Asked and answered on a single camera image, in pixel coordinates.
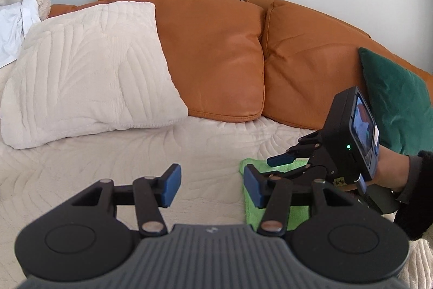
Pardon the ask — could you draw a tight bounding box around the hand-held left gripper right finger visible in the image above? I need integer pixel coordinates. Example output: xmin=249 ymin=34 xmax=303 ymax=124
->
xmin=244 ymin=164 xmax=353 ymax=237

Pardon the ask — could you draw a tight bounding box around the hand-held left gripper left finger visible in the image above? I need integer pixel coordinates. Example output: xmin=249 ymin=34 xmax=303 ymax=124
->
xmin=71 ymin=163 xmax=183 ymax=237

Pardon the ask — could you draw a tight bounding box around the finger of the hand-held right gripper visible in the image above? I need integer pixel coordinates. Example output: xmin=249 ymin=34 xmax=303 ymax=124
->
xmin=267 ymin=131 xmax=323 ymax=168
xmin=268 ymin=163 xmax=335 ymax=185

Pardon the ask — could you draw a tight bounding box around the green towel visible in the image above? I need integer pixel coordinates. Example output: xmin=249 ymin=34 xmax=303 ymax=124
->
xmin=238 ymin=158 xmax=312 ymax=233

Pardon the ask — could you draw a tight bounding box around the person's right forearm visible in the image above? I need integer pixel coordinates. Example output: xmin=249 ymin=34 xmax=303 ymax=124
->
xmin=373 ymin=146 xmax=433 ymax=242

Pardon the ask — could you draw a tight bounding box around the dark green velvet pillow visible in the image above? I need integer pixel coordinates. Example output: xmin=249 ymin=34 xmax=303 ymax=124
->
xmin=359 ymin=47 xmax=433 ymax=156

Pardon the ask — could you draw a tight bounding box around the orange leather back cushion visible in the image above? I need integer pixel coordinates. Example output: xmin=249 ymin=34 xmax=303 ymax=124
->
xmin=262 ymin=0 xmax=433 ymax=131
xmin=101 ymin=0 xmax=266 ymax=122

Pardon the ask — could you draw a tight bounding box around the orange leather sofa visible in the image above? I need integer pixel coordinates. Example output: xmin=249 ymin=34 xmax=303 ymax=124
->
xmin=47 ymin=0 xmax=433 ymax=145

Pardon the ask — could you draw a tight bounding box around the white quilted pillow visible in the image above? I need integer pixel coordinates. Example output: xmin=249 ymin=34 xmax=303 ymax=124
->
xmin=0 ymin=1 xmax=189 ymax=150

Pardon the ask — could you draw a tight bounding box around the white crumpled cloth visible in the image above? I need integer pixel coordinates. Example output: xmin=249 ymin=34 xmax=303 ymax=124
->
xmin=0 ymin=0 xmax=44 ymax=69

